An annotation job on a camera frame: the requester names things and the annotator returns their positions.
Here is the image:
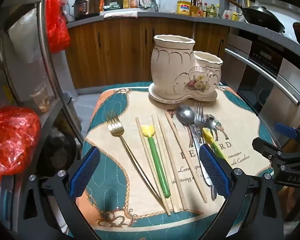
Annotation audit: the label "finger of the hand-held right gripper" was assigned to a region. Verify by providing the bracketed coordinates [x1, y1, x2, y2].
[274, 123, 300, 147]
[252, 137, 288, 162]

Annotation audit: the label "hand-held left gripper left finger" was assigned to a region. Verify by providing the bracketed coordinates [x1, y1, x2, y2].
[15, 147, 102, 240]

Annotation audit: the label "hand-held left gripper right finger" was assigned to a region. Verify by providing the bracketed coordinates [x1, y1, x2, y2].
[199, 144, 285, 240]

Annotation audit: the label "yellow tulip spoon lime handle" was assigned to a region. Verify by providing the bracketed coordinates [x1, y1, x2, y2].
[201, 127, 227, 159]

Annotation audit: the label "gold fork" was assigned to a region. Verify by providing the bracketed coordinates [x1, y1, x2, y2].
[106, 116, 167, 205]

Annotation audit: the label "yellow tulip spoon green handle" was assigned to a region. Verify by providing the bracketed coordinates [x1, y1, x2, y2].
[141, 125, 171, 199]

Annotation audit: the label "cream floral ceramic utensil holder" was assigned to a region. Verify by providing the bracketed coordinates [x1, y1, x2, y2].
[150, 34, 223, 98]

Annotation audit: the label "printed quilted table mat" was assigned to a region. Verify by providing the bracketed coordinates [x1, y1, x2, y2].
[81, 81, 278, 238]

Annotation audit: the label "silver fork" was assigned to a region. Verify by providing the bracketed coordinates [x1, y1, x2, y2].
[193, 102, 218, 201]

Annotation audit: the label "large silver spoon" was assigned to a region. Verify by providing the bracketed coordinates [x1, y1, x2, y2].
[176, 105, 213, 187]

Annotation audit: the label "stainless built-in oven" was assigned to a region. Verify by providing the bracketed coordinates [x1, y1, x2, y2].
[224, 36, 300, 150]

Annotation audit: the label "crumpled red plastic bag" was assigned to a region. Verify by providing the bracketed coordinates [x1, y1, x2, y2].
[0, 106, 42, 190]

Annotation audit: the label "clear plastic cup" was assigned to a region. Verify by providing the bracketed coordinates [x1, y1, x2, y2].
[29, 82, 52, 113]

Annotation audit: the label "cream ceramic saucer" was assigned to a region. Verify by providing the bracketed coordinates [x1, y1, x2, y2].
[148, 83, 218, 104]

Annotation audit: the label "black wok with lid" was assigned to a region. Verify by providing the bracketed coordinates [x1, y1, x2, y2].
[218, 0, 285, 33]

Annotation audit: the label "wooden kitchen cabinets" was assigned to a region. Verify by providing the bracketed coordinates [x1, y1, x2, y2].
[65, 17, 230, 89]

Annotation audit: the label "row of sauce bottles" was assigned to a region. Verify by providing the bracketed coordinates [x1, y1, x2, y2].
[198, 2, 221, 18]

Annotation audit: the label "hanging red plastic bag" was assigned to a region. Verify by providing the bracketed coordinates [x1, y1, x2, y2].
[45, 0, 71, 54]

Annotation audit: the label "white plastic bag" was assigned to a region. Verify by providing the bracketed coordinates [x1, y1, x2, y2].
[7, 7, 45, 64]

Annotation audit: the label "metal storage rack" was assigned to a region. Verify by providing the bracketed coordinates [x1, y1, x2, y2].
[0, 0, 85, 240]

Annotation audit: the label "knife block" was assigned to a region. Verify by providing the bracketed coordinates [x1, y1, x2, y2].
[190, 0, 203, 17]

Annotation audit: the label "yellow oil jug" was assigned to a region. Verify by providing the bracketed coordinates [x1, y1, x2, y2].
[176, 0, 191, 15]

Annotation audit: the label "white towel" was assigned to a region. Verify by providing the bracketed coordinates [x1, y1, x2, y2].
[104, 10, 140, 19]

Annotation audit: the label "copper rice cooker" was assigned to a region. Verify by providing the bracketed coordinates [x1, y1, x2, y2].
[73, 0, 103, 22]

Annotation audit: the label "grey kitchen countertop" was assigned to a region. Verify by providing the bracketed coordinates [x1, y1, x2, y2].
[66, 7, 300, 55]

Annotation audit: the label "green white box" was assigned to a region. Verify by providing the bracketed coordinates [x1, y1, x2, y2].
[104, 2, 122, 10]

